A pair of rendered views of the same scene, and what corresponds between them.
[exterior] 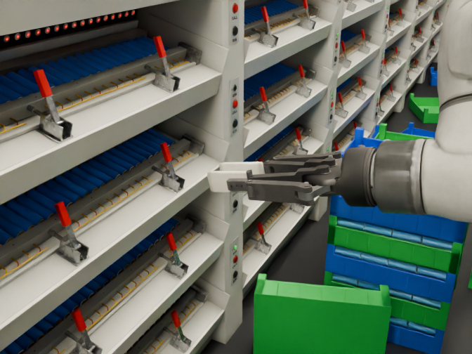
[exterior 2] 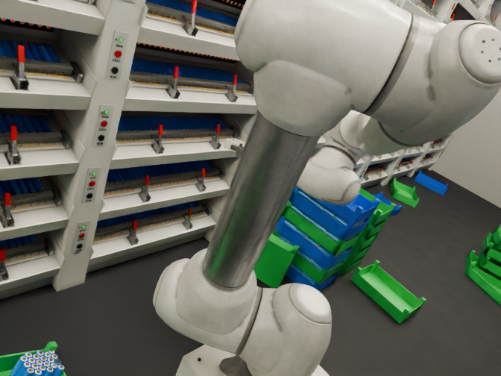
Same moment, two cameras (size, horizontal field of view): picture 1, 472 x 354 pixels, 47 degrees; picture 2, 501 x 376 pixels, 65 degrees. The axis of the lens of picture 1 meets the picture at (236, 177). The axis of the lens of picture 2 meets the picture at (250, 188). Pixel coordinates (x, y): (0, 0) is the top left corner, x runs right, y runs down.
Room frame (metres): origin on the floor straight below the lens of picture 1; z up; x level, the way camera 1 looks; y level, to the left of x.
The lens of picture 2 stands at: (-0.45, -0.21, 1.05)
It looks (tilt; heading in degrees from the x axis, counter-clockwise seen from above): 25 degrees down; 6
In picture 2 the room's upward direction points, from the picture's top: 22 degrees clockwise
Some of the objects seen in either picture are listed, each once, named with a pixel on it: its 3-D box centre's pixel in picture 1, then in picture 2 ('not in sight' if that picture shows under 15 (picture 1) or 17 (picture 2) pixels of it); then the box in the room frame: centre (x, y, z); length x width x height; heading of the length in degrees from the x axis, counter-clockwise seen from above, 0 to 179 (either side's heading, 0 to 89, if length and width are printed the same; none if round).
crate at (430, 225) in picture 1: (403, 195); (329, 208); (1.16, -0.40, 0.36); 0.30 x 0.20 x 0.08; 64
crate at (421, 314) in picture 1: (390, 278); (307, 250); (1.16, -0.40, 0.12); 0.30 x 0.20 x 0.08; 64
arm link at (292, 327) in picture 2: not in sight; (289, 331); (0.25, -0.34, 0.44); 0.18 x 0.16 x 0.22; 97
